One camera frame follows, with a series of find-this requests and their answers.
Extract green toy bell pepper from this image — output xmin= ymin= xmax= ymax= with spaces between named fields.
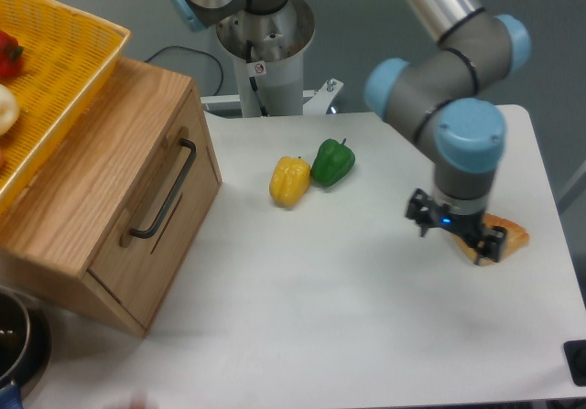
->
xmin=311 ymin=138 xmax=355 ymax=188

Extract yellow toy bell pepper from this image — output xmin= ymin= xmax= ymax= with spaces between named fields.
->
xmin=269 ymin=156 xmax=311 ymax=208

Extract yellow plastic basket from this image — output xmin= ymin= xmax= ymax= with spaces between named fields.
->
xmin=1 ymin=0 xmax=131 ymax=210

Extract black cable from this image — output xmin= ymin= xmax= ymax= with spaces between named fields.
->
xmin=143 ymin=44 xmax=224 ymax=99

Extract toy pastry turnover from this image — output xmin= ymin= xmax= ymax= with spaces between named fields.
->
xmin=452 ymin=213 xmax=530 ymax=266

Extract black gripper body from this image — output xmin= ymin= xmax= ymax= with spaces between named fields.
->
xmin=431 ymin=190 xmax=488 ymax=247

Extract white toy onion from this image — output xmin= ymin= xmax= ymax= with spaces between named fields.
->
xmin=0 ymin=85 xmax=20 ymax=135

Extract dark metal pot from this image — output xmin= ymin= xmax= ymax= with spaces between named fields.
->
xmin=1 ymin=289 xmax=52 ymax=408

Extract wooden drawer cabinet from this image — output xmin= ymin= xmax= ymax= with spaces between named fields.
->
xmin=1 ymin=59 xmax=200 ymax=337

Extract red toy pepper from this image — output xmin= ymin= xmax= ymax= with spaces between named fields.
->
xmin=0 ymin=31 xmax=24 ymax=78

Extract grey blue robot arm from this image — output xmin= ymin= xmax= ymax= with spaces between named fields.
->
xmin=171 ymin=0 xmax=531 ymax=263

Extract wooden top drawer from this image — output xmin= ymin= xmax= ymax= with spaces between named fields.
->
xmin=89 ymin=87 xmax=222 ymax=337

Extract black table corner device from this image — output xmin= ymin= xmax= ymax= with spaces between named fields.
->
xmin=563 ymin=339 xmax=586 ymax=387

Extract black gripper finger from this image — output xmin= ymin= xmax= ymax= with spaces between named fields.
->
xmin=405 ymin=188 xmax=432 ymax=238
xmin=473 ymin=226 xmax=507 ymax=265

